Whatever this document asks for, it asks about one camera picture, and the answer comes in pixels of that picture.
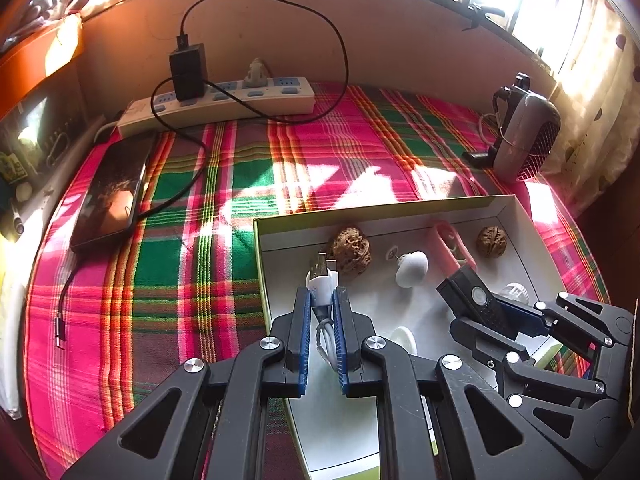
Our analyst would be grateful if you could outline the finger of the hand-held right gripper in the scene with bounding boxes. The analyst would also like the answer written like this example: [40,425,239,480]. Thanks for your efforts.
[492,291,634,382]
[449,317,610,413]

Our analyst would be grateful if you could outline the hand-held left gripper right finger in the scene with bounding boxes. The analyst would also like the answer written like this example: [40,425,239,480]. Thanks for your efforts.
[331,286,586,480]

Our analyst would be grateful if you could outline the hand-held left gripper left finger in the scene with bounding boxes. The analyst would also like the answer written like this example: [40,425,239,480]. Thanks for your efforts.
[60,287,311,480]

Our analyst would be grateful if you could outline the black remote control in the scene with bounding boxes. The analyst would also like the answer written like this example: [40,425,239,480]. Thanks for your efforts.
[436,265,519,342]

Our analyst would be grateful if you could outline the white USB cable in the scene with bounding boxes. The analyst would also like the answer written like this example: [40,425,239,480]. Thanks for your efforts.
[305,251,342,377]

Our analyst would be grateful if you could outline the green and white cardboard box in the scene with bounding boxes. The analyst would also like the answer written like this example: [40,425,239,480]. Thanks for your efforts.
[252,194,608,480]

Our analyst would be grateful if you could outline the small brown walnut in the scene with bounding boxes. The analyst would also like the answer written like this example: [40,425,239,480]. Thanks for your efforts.
[476,226,509,260]

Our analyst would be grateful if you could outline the large brown walnut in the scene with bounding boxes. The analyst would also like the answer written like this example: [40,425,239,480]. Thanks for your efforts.
[327,226,374,274]

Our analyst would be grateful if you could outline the pink loop clip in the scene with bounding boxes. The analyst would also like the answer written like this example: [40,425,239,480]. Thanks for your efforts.
[431,221,477,274]

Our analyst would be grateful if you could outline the white egg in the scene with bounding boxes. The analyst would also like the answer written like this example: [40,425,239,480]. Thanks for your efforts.
[395,250,430,288]

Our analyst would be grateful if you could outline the small clear plastic jar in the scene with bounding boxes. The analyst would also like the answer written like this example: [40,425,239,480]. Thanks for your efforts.
[497,282,534,307]

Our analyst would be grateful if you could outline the plaid blanket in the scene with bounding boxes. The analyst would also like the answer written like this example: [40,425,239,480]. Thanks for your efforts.
[20,80,611,480]

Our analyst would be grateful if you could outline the grey mesh speaker device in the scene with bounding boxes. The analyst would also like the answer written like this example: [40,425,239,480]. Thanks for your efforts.
[462,72,562,184]

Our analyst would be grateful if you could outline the black smartphone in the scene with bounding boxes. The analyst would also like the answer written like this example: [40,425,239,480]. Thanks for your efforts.
[69,132,160,255]

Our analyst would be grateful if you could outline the spotted cream curtain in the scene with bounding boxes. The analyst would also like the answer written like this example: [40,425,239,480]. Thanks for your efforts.
[515,0,636,213]

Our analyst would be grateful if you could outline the white power strip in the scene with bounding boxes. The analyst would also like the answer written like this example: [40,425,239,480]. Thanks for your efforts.
[116,76,316,137]

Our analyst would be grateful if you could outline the white plug adapter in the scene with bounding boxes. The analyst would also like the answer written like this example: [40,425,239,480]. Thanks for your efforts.
[243,57,274,89]

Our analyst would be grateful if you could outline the black charger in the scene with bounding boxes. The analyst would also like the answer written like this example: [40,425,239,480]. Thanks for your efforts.
[169,42,207,102]

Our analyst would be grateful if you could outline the orange shelf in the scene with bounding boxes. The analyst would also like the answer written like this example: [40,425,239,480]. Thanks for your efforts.
[0,15,84,106]

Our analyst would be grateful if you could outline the loose black USB cable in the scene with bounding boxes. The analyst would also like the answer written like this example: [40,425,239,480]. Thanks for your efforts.
[56,252,84,350]

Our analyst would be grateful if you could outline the black charger cable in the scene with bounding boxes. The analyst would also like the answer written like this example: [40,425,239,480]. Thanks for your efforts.
[135,0,350,221]

